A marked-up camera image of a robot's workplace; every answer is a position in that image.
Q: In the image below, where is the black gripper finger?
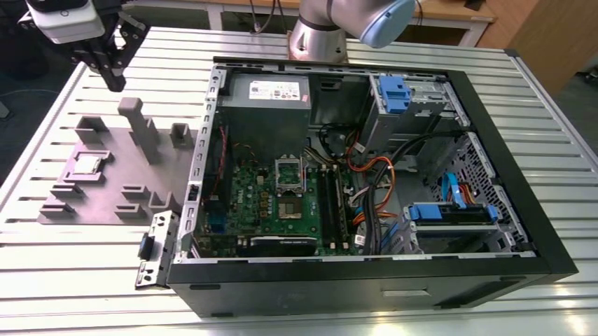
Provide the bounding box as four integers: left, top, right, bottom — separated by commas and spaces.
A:
111, 11, 151, 92
70, 41, 119, 92

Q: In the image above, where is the silver square CPU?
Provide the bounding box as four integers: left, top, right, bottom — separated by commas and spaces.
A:
74, 155, 103, 175

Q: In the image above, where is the CPU socket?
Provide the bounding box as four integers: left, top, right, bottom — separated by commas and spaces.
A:
278, 196, 306, 221

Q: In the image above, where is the black chair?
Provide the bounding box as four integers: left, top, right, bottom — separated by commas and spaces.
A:
0, 0, 54, 80

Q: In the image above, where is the grey parts rack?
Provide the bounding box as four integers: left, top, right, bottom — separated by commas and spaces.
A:
36, 97, 198, 225

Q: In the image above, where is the grey power supply box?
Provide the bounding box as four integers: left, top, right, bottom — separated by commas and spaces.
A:
218, 72, 314, 158

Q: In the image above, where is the thin metal locking lever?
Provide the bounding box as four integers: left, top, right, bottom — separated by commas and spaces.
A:
302, 153, 311, 197

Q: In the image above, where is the blue video port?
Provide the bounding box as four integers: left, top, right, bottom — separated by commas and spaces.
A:
139, 234, 155, 260

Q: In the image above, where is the green motherboard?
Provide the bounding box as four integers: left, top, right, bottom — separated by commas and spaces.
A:
191, 153, 360, 258

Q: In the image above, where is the blue plastic drive latch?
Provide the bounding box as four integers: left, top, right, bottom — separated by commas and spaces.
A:
380, 75, 413, 115

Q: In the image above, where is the silver metal drive cage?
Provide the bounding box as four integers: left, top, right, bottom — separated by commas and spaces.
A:
366, 72, 472, 155

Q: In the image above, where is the empty grey RAM slot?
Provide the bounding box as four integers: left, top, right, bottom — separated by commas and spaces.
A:
319, 166, 329, 248
327, 166, 339, 248

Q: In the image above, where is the black graphics card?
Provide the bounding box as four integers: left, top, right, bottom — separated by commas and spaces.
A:
235, 233, 323, 257

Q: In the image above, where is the hard disk in blue carrier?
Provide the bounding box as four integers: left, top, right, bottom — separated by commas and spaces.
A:
404, 202, 501, 225

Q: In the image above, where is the grey perforated disk bay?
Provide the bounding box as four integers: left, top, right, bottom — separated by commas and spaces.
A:
401, 132, 538, 258

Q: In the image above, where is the black open PC case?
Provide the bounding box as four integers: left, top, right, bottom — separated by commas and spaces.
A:
166, 55, 581, 319

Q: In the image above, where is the brown wooden cabinet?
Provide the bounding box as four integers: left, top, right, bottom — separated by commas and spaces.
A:
481, 0, 598, 95

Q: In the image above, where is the white wrist camera black face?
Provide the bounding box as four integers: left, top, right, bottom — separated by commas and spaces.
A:
26, 0, 109, 46

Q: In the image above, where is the thin red wire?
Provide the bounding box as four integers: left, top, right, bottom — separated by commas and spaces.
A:
218, 125, 233, 201

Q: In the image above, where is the multicoloured fan wire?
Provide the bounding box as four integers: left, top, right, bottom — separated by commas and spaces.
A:
233, 141, 259, 165

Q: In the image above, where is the metal socket cover frame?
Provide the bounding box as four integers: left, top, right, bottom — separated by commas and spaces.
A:
274, 153, 309, 195

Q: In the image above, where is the yellow black wire bundle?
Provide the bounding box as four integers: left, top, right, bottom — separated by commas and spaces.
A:
302, 146, 338, 166

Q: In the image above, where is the grey metal slot bracket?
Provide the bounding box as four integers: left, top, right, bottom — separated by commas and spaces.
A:
134, 209, 182, 291

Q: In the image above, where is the orange red wire bundle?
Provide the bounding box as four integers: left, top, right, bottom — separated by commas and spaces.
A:
346, 156, 398, 227

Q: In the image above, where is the purple white wire bundle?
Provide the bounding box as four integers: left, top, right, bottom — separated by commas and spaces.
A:
347, 187, 372, 206

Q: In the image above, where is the thick black power cable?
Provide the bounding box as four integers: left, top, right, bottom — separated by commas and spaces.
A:
362, 129, 469, 255

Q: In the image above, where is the blue flat wire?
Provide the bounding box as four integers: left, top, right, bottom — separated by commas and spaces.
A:
441, 172, 469, 211

